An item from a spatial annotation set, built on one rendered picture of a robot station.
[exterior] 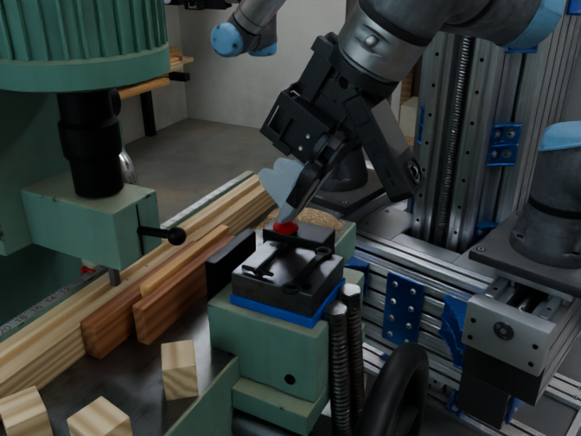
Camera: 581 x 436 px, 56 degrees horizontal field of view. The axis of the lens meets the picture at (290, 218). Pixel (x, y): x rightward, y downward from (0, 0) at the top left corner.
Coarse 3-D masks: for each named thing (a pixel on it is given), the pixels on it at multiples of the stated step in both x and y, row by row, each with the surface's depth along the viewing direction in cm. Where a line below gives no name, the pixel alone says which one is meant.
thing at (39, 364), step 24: (264, 192) 92; (216, 216) 84; (240, 216) 87; (120, 288) 66; (48, 336) 58; (72, 336) 59; (24, 360) 55; (48, 360) 57; (72, 360) 60; (0, 384) 52; (24, 384) 55
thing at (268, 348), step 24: (360, 288) 65; (216, 312) 60; (240, 312) 59; (216, 336) 62; (240, 336) 60; (264, 336) 58; (288, 336) 57; (312, 336) 55; (240, 360) 61; (264, 360) 60; (288, 360) 58; (312, 360) 56; (288, 384) 59; (312, 384) 58
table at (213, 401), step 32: (256, 224) 90; (352, 224) 90; (192, 320) 67; (128, 352) 62; (160, 352) 62; (224, 352) 62; (64, 384) 57; (96, 384) 57; (128, 384) 57; (160, 384) 57; (224, 384) 60; (256, 384) 62; (64, 416) 53; (160, 416) 53; (192, 416) 55; (256, 416) 61; (288, 416) 58
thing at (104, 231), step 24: (24, 192) 60; (48, 192) 60; (72, 192) 60; (120, 192) 60; (144, 192) 60; (48, 216) 60; (72, 216) 58; (96, 216) 56; (120, 216) 56; (144, 216) 60; (48, 240) 62; (72, 240) 60; (96, 240) 58; (120, 240) 57; (144, 240) 61; (120, 264) 58
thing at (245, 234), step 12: (240, 240) 65; (252, 240) 68; (216, 252) 63; (228, 252) 63; (240, 252) 66; (252, 252) 68; (216, 264) 61; (228, 264) 63; (216, 276) 62; (228, 276) 64; (216, 288) 62
